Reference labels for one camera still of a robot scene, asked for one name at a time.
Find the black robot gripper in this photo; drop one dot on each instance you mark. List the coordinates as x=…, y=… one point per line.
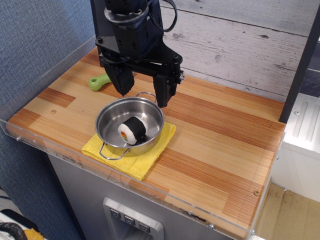
x=138, y=46

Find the green handled grey spatula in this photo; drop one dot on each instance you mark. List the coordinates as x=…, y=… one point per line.
x=96, y=83

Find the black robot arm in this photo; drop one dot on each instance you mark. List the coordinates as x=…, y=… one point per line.
x=130, y=7

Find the stainless steel pot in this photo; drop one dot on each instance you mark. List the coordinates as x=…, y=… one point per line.
x=117, y=112

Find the toy sushi roll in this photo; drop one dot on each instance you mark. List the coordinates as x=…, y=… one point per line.
x=133, y=130

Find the yellow cloth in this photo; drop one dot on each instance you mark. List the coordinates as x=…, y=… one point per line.
x=134, y=166

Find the grey cabinet with dispenser panel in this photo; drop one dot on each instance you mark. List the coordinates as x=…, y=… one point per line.
x=108, y=209

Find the clear acrylic table guard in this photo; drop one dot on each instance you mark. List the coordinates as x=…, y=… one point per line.
x=220, y=154

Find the white appliance at right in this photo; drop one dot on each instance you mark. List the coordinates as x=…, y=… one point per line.
x=297, y=164

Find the yellow black object bottom left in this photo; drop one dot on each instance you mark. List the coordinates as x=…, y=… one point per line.
x=14, y=226

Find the black vertical post right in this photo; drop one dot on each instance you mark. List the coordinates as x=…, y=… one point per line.
x=304, y=62

